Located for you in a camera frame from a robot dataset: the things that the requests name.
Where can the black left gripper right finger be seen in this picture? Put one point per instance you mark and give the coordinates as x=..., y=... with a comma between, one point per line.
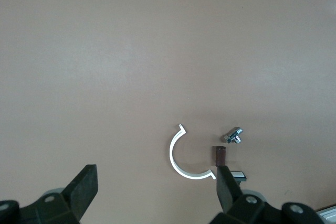
x=227, y=192

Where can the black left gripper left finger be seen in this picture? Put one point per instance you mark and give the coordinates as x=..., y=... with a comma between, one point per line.
x=81, y=192

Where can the black button with white cap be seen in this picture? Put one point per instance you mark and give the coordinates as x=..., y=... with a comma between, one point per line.
x=239, y=174

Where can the white drawer cabinet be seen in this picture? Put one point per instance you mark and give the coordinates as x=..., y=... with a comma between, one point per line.
x=328, y=216

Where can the small brown block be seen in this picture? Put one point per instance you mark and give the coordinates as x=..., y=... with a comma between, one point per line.
x=219, y=155

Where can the silver metal fitting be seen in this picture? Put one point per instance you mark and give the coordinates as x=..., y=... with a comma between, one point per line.
x=233, y=134

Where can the brown table cover sheet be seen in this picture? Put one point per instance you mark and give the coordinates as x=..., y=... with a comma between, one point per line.
x=131, y=51

